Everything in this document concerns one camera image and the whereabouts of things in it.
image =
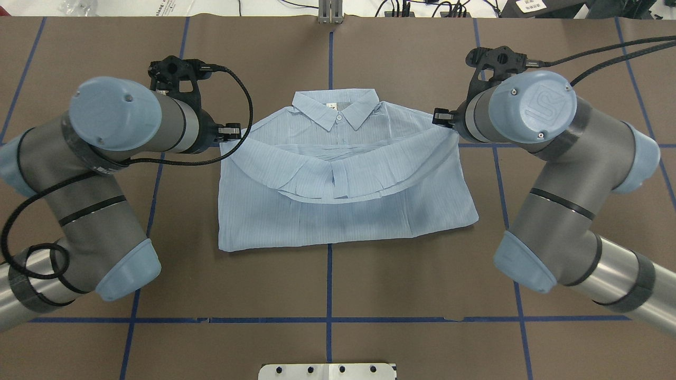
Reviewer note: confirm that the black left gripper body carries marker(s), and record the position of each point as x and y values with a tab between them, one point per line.
208	129

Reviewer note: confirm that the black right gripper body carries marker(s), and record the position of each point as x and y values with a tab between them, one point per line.
460	119

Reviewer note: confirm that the light blue button-up shirt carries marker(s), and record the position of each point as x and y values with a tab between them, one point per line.
341	165

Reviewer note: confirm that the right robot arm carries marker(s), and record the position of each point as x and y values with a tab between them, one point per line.
587	156

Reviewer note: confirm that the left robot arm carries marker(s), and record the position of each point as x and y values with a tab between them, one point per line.
70	163

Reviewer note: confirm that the clear plastic bag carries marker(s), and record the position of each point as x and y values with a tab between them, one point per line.
79	8

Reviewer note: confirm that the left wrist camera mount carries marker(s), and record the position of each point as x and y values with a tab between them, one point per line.
178	78

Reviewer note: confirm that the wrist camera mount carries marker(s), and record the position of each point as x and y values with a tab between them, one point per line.
178	78
498	64

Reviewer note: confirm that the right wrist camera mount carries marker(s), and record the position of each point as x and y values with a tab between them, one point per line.
498	64

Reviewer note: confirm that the aluminium frame post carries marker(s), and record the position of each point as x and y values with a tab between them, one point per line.
330	12

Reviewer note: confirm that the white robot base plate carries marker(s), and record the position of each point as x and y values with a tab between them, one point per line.
329	371

